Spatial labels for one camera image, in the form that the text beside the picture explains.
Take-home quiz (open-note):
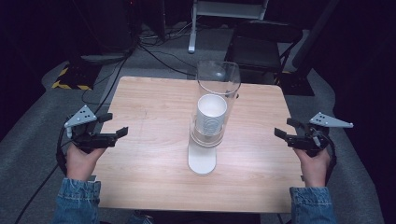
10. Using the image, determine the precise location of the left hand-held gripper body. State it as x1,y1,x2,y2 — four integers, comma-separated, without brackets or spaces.
64,105,119,154

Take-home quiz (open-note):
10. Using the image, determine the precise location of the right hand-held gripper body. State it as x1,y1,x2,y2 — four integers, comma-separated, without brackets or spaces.
286,111,355,158

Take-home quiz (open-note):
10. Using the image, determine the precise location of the person's left hand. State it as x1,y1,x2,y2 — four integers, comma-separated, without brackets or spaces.
65,144,107,182

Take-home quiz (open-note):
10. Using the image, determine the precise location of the person's right hand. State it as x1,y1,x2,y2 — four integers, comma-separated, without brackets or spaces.
293,147,332,188

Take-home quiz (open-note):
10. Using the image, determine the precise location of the black slanted stand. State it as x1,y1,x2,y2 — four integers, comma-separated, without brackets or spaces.
278,0,342,97

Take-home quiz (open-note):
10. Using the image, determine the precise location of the black yellow striped stand base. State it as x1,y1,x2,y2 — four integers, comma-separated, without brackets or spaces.
50,63,102,91

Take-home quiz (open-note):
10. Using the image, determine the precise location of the white paper cup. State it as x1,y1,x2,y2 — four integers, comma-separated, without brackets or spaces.
193,93,229,138

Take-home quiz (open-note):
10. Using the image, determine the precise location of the clear cup dispenser white base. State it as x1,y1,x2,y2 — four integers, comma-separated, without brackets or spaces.
187,60,242,176

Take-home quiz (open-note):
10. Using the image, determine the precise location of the black chair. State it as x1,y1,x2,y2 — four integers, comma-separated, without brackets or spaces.
224,20,304,84

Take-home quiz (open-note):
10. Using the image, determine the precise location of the white metal stand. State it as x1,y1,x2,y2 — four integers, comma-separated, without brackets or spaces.
188,0,270,54

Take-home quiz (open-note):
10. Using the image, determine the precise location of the black floor cable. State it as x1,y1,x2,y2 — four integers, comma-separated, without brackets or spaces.
81,54,130,116
136,43,198,77

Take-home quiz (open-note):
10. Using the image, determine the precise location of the right hand-held gripper cable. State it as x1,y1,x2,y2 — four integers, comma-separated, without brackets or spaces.
323,136,338,187

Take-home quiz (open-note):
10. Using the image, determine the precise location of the hand-held gripper cable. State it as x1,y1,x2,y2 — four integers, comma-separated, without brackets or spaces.
13,125,74,224
323,136,338,187

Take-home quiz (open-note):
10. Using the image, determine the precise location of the left hand-held gripper cable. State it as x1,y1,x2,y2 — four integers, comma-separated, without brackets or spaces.
13,125,74,224

